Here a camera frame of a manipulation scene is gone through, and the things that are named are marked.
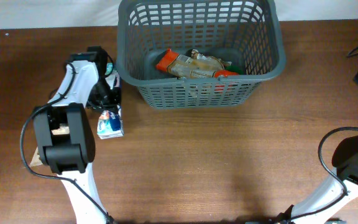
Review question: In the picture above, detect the beige snack bag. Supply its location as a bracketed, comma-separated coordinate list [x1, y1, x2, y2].
[191, 49, 232, 70]
[29, 123, 70, 167]

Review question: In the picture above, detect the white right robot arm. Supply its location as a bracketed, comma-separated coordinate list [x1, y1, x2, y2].
[275, 126, 358, 223]

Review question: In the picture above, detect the Kleenex tissue multipack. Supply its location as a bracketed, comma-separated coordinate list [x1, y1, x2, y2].
[96, 63, 125, 140]

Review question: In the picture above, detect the red orange pasta packet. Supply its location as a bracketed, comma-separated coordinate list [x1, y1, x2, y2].
[155, 49, 238, 78]

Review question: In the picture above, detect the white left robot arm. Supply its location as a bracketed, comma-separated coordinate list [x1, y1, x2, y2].
[27, 46, 121, 223]

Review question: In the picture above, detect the green lid jar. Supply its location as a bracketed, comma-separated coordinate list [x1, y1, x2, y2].
[226, 65, 244, 75]

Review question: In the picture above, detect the grey plastic mesh basket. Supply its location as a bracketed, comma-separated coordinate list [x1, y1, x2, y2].
[116, 0, 286, 109]

